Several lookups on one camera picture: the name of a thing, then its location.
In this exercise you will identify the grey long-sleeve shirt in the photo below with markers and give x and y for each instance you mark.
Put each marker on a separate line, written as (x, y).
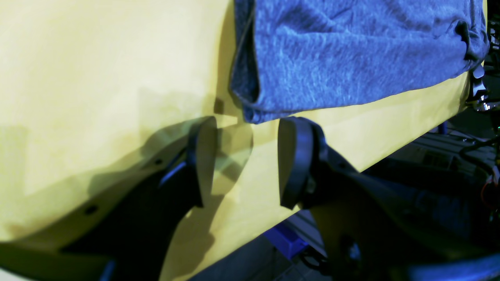
(301, 55)

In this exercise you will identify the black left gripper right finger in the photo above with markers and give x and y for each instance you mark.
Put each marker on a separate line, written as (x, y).
(369, 233)

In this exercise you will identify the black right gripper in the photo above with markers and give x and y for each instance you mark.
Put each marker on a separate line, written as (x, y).
(479, 97)

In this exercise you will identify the yellow table cloth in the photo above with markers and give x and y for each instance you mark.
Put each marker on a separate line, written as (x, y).
(97, 94)

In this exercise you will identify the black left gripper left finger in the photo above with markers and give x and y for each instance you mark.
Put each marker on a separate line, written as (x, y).
(138, 231)

